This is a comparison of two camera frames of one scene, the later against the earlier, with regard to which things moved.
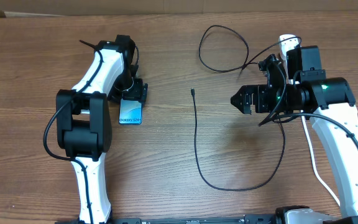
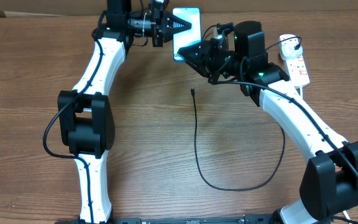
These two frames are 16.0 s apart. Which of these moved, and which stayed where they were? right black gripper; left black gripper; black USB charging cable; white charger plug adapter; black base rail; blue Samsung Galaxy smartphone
Moved: right black gripper; black USB charging cable; left black gripper; blue Samsung Galaxy smartphone
Stayed: black base rail; white charger plug adapter
